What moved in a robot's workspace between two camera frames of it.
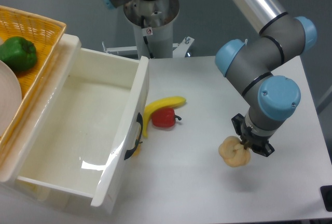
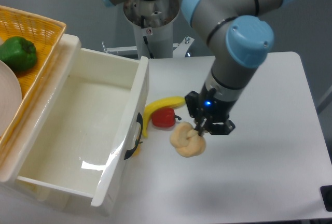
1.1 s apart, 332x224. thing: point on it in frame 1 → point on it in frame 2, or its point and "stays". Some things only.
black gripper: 259,143 → 211,112
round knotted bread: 233,152 → 186,140
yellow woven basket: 45,34 stays
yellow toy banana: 171,101 stays
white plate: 10,99 stays
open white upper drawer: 83,123 stays
